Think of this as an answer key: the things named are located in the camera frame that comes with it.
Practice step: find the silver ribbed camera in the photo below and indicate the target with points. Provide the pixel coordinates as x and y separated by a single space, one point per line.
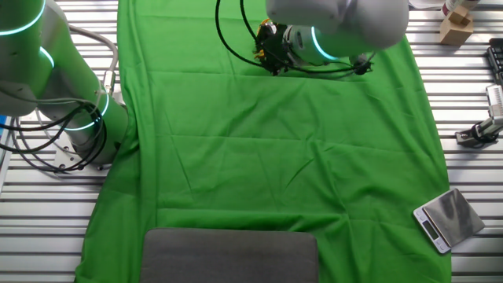
496 100

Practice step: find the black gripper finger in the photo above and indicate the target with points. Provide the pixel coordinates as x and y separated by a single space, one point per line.
259 40
262 61

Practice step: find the silver base mounting plate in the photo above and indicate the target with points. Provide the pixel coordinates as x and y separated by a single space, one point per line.
64 159

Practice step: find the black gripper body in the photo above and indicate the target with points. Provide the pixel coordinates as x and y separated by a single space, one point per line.
275 49

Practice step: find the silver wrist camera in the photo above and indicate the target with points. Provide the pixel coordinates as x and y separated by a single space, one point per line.
269 28

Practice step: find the wooden block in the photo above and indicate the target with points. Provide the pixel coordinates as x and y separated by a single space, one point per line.
456 31

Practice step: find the yellow plastic clamp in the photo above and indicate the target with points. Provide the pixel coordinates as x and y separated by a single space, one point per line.
259 54

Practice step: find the green cloth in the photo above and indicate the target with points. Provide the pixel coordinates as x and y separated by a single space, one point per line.
236 165

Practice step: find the grey cushion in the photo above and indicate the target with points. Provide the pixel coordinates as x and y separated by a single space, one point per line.
228 255

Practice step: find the silver digital kitchen scale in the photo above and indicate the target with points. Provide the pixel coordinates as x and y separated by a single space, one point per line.
452 218

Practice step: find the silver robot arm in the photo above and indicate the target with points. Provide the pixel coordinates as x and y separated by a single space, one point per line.
334 23

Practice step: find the black keyboard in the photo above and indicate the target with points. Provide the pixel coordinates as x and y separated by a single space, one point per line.
497 59

